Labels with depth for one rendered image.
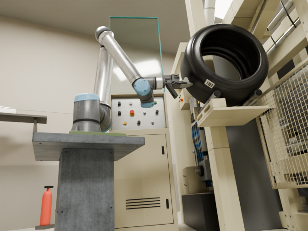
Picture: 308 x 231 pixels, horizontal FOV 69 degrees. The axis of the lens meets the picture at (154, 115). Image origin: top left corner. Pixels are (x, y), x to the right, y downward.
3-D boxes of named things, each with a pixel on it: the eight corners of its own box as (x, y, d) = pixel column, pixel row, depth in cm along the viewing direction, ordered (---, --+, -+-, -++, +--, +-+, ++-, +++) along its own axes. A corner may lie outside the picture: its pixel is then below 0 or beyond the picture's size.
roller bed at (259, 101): (246, 117, 193) (239, 85, 203) (262, 116, 194) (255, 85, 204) (258, 108, 174) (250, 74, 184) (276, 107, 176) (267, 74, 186)
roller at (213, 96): (205, 113, 174) (200, 116, 173) (202, 108, 175) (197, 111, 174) (222, 94, 141) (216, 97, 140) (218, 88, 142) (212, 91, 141)
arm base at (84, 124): (70, 134, 113) (71, 115, 116) (65, 143, 128) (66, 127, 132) (107, 135, 121) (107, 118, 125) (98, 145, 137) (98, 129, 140)
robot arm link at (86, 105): (67, 120, 122) (69, 91, 128) (80, 129, 138) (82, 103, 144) (94, 117, 120) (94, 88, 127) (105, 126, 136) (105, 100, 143)
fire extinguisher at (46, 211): (54, 226, 318) (57, 186, 337) (54, 228, 298) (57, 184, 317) (35, 228, 308) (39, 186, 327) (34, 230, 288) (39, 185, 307)
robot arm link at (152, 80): (137, 93, 154) (137, 80, 158) (155, 93, 155) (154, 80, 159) (138, 86, 145) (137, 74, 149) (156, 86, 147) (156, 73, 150)
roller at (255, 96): (234, 114, 176) (232, 109, 177) (239, 112, 177) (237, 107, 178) (257, 96, 143) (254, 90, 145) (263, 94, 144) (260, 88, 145)
